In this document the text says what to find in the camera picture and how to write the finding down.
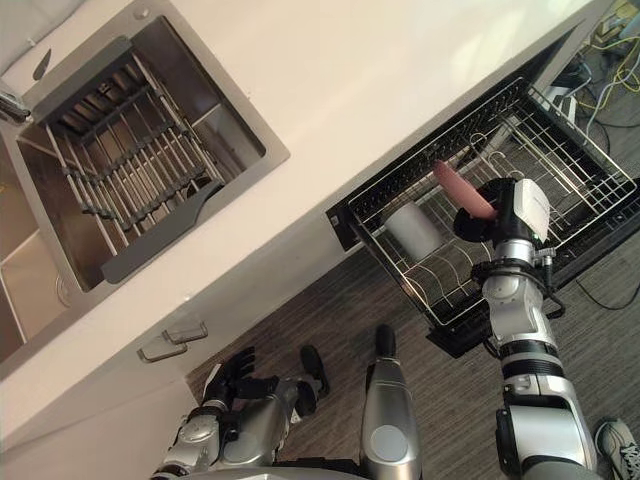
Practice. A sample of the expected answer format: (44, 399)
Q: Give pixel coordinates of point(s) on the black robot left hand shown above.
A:
(227, 380)

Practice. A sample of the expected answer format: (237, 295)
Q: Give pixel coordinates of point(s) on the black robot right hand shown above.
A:
(504, 210)

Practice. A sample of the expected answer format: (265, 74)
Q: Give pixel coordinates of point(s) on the pink cup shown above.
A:
(462, 190)

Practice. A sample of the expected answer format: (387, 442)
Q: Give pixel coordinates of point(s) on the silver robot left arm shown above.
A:
(192, 440)

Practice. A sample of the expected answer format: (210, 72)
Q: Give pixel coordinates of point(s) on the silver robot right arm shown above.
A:
(530, 350)

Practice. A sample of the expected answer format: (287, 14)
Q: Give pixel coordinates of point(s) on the grey cup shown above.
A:
(412, 231)

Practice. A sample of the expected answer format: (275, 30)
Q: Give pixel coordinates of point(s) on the black dishwasher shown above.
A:
(600, 235)

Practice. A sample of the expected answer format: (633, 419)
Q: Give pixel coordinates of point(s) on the stainless steel sink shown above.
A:
(75, 250)

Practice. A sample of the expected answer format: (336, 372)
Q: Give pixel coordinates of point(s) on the grey roll-up sink drying rack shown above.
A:
(125, 165)

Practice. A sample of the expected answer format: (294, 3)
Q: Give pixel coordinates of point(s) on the silver robot left leg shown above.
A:
(265, 425)

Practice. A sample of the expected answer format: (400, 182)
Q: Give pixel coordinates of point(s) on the silver robot leg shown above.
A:
(265, 425)
(390, 425)

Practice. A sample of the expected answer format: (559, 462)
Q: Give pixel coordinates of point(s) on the dark robot left foot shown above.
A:
(316, 367)

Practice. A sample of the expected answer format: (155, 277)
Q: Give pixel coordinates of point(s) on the dark robot foot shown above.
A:
(385, 341)
(316, 367)

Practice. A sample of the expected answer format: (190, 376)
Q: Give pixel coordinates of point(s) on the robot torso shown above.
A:
(260, 471)

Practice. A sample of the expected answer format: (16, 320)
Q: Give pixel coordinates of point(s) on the white power strip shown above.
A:
(567, 104)

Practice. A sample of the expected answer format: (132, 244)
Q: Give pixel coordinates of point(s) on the dark robot right foot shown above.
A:
(385, 341)

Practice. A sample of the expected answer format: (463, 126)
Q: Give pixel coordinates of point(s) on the silver robot right leg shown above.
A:
(390, 425)

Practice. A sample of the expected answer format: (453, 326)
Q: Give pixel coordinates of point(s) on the person's shoe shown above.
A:
(619, 447)

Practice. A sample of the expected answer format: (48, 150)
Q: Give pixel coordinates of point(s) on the chrome faucet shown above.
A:
(11, 104)

